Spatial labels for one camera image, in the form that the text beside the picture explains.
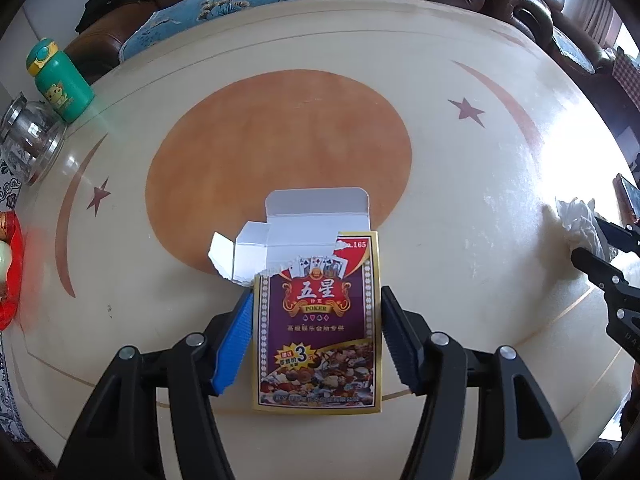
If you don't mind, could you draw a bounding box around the glass jar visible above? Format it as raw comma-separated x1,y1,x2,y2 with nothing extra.
0,92,68,186

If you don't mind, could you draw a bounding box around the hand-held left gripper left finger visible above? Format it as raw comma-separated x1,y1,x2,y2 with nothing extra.
57,290,256,480

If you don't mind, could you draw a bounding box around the phone with pink case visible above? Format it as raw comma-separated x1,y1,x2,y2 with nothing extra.
616,172,640,223

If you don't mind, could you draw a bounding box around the red tray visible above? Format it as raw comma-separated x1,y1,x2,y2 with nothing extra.
0,211,26,332

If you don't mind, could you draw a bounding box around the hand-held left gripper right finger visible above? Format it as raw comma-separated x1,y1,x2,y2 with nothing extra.
381,285,571,480

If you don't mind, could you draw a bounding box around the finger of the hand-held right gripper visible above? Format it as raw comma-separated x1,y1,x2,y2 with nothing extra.
570,247,633,294
595,215,640,253

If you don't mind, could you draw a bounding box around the green kids water bottle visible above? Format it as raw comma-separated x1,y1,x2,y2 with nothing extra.
26,37,95,123

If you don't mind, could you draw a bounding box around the playing card box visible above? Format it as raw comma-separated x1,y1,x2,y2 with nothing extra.
209,187,383,415

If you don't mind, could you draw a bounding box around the white tissue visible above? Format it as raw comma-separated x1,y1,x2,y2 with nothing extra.
554,197,611,261

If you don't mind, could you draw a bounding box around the red checkered cloth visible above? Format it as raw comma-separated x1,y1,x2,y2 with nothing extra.
611,47,640,108

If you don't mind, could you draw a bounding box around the blue lace cloth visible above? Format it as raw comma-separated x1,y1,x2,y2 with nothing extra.
551,27,597,73

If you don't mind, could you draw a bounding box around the black clothing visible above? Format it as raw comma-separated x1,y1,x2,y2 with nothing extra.
75,0,161,33

